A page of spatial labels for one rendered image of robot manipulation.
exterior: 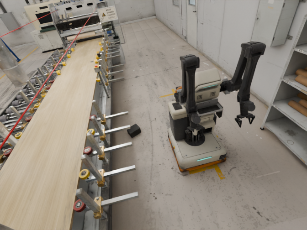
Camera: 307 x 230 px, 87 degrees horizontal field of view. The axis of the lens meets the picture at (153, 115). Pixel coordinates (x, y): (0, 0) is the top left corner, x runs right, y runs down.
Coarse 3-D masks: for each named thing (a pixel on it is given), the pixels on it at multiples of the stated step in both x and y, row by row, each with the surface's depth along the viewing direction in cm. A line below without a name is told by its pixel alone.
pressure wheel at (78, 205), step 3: (78, 201) 117; (81, 201) 117; (75, 204) 116; (78, 204) 115; (81, 204) 115; (84, 204) 115; (75, 207) 114; (78, 207) 114; (81, 207) 114; (84, 207) 115; (75, 210) 113; (78, 210) 113; (81, 210) 114
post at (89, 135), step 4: (88, 132) 137; (88, 136) 136; (92, 136) 139; (92, 140) 140; (92, 144) 143; (96, 144) 144; (96, 148) 147; (100, 148) 151; (100, 152) 151; (104, 160) 159
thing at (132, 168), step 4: (124, 168) 142; (128, 168) 142; (132, 168) 141; (108, 172) 142; (112, 172) 141; (116, 172) 140; (120, 172) 142; (92, 176) 141; (104, 176) 140; (108, 176) 142; (88, 180) 139; (92, 180) 141
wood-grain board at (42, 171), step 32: (96, 64) 320; (64, 96) 241; (32, 128) 194; (64, 128) 184; (32, 160) 155; (64, 160) 149; (0, 192) 134; (32, 192) 129; (64, 192) 125; (32, 224) 111; (64, 224) 108
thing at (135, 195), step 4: (136, 192) 123; (120, 196) 122; (124, 196) 122; (128, 196) 121; (132, 196) 121; (136, 196) 121; (104, 200) 122; (108, 200) 121; (112, 200) 121; (116, 200) 120; (120, 200) 120; (124, 200) 122; (104, 204) 120; (108, 204) 121; (88, 208) 119
